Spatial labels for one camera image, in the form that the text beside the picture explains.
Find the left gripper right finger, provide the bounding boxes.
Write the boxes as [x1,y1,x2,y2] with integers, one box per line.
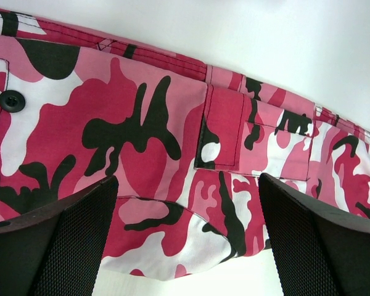
[258,173,370,295]

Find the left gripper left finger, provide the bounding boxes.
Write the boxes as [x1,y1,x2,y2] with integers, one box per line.
[0,176,118,295]

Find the pink camouflage trousers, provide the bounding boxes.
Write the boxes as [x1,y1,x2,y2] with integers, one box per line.
[0,9,370,281]

